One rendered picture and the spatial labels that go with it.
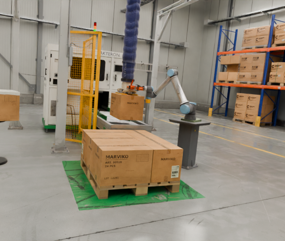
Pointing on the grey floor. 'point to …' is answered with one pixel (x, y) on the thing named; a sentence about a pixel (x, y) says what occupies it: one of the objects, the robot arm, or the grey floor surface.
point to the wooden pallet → (135, 188)
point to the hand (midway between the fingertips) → (132, 87)
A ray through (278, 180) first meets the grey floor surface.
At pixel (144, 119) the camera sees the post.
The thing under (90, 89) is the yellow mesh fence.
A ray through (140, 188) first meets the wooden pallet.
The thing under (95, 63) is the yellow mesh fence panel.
